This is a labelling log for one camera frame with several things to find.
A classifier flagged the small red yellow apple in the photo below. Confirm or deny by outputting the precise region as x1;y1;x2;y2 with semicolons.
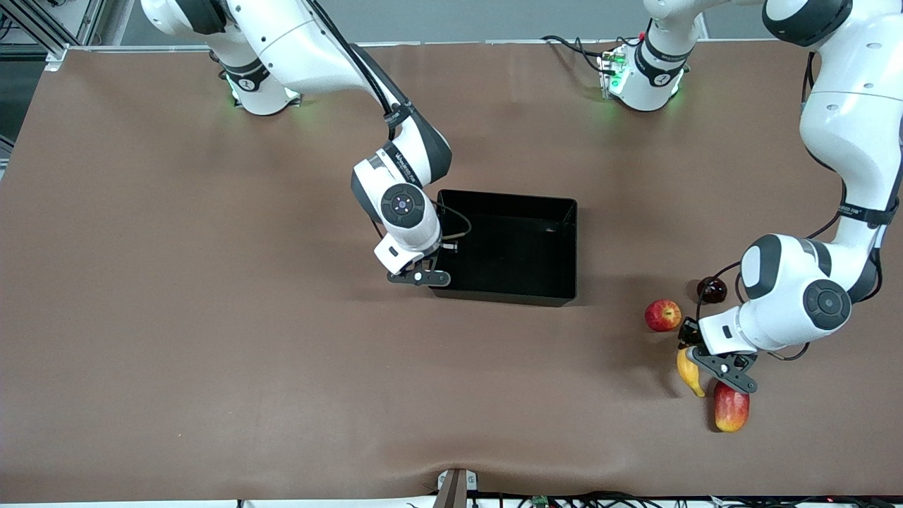
644;299;683;333

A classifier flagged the yellow banana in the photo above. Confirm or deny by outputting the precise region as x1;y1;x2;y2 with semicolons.
676;346;706;398

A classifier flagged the black plastic box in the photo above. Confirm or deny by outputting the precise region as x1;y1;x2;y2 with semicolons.
432;189;578;308

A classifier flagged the red yellow mango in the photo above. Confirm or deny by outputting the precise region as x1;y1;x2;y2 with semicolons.
714;381;751;433

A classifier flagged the brown table mat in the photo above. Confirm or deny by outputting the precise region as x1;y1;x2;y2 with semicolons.
0;41;903;503

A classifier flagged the black base power cable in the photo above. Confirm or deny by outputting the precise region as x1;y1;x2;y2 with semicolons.
540;34;639;71

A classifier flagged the aluminium frame profile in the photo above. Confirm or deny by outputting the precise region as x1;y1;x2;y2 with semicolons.
0;0;107;63

